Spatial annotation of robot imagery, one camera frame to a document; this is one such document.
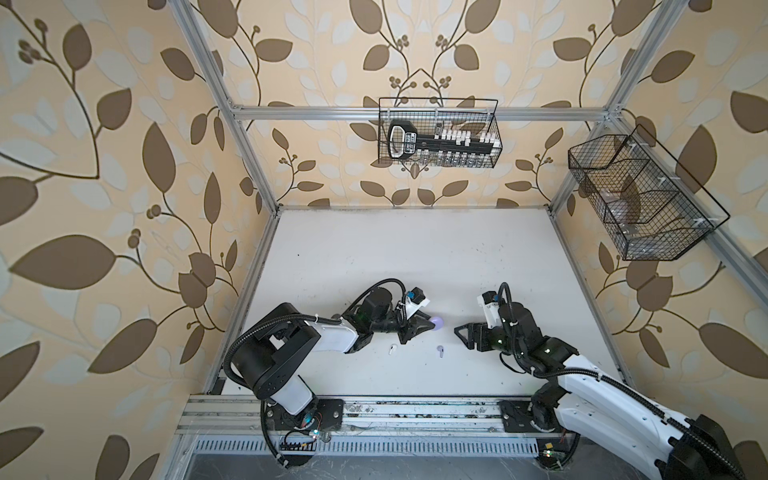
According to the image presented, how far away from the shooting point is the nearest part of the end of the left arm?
70cm

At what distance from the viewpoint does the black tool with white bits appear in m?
0.82

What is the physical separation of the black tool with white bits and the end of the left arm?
42cm
